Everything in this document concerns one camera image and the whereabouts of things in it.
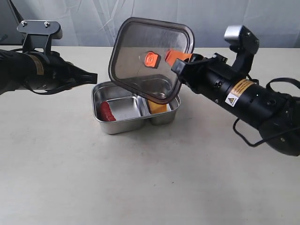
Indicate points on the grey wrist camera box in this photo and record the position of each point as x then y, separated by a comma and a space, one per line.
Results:
241, 39

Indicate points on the dark transparent lunch box lid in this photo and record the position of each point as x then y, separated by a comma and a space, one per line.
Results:
137, 62

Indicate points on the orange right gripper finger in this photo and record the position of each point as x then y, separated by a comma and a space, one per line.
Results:
172, 55

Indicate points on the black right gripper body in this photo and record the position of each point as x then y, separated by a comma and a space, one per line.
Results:
210, 77

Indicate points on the red toy sausage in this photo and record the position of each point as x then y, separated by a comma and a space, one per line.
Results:
106, 113

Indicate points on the blue-grey backdrop cloth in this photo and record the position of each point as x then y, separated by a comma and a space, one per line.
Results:
276, 23

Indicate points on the stainless steel lunch box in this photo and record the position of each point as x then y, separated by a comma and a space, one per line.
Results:
130, 110

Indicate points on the yellow toy cheese wedge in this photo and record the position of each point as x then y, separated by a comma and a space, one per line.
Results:
155, 108

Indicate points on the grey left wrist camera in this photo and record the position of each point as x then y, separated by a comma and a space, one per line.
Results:
41, 27

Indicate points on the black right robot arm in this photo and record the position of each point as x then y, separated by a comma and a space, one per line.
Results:
275, 115

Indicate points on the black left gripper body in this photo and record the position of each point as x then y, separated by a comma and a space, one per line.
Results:
63, 75

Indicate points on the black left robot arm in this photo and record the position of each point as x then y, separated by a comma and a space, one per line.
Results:
43, 74

